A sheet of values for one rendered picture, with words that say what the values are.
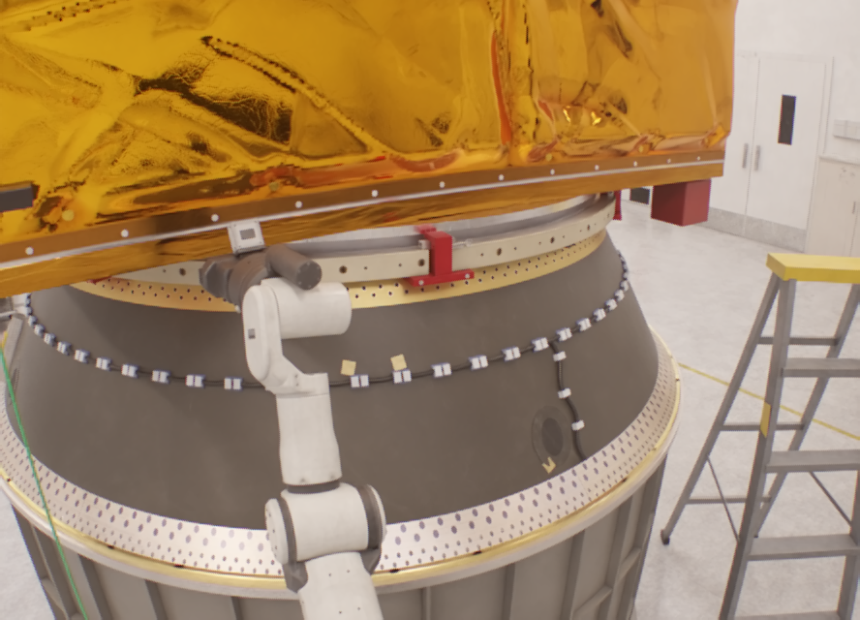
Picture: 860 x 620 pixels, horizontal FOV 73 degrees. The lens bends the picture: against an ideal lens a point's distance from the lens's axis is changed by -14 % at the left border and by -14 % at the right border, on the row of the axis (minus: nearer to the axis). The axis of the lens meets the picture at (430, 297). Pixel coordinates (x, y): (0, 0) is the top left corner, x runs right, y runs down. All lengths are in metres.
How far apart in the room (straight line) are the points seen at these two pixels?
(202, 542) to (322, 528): 0.60
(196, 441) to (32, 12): 0.82
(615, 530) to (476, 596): 0.45
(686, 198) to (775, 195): 6.94
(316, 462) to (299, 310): 0.18
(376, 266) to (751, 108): 8.09
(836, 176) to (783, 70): 1.63
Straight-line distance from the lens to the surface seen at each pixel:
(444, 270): 1.26
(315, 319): 0.79
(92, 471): 1.51
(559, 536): 1.41
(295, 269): 0.77
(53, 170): 1.03
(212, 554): 1.34
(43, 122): 1.03
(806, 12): 8.88
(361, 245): 1.28
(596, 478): 1.51
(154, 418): 1.38
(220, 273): 0.93
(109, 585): 1.62
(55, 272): 1.10
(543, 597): 1.61
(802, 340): 2.51
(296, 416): 0.79
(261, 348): 0.77
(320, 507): 0.78
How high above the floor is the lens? 2.06
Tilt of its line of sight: 20 degrees down
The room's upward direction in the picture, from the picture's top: straight up
